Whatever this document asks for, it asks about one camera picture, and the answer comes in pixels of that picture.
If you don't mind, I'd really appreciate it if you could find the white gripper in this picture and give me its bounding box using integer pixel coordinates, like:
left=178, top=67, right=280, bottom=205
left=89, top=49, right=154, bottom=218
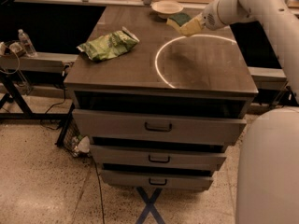
left=180, top=0, right=230, bottom=36

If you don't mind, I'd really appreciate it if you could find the green and yellow sponge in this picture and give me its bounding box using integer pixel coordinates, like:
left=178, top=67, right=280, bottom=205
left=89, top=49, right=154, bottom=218
left=166, top=13, right=192, bottom=33

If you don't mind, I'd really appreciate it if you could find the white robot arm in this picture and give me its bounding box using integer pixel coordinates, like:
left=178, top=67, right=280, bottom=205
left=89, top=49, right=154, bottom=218
left=181, top=0, right=299, bottom=224

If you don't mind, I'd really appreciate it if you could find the white bowl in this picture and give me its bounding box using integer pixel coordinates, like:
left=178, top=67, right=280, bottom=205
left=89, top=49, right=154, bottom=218
left=151, top=0, right=183, bottom=19

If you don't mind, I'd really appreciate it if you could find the green chip bag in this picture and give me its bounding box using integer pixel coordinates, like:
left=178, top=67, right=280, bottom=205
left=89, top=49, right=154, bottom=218
left=77, top=27, right=139, bottom=62

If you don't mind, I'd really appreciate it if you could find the grey drawer cabinet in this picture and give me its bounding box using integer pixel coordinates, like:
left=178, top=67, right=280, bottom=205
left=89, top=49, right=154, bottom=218
left=64, top=7, right=258, bottom=178

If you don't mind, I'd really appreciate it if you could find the top grey drawer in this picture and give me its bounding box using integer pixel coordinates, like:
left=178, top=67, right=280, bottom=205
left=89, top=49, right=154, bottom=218
left=73, top=109, right=247, bottom=145

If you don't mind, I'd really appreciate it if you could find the grey drawer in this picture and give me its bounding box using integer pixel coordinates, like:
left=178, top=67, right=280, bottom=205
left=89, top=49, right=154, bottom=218
left=101, top=170, right=213, bottom=191
left=73, top=109, right=247, bottom=145
left=91, top=145, right=226, bottom=172

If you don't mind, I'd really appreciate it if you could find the middle grey drawer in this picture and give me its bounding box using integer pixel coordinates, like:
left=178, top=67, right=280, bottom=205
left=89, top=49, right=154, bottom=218
left=91, top=145, right=226, bottom=172

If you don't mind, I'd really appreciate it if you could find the bottom grey drawer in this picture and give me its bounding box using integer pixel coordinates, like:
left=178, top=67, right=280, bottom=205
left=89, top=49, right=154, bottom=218
left=101, top=170, right=213, bottom=191

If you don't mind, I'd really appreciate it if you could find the clear plastic water bottle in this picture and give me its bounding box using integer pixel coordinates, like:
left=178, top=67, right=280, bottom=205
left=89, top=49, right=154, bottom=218
left=18, top=29, right=37, bottom=57

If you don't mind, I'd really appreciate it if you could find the wire mesh trash basket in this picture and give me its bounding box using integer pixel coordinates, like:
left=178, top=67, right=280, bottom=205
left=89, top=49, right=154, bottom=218
left=64, top=119, right=91, bottom=158

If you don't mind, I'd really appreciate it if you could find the black floor cable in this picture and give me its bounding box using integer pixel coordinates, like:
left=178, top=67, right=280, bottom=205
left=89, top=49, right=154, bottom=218
left=93, top=161, right=106, bottom=224

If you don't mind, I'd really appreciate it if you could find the black frame side table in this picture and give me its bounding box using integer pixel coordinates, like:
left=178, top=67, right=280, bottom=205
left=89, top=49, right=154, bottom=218
left=0, top=40, right=76, bottom=147

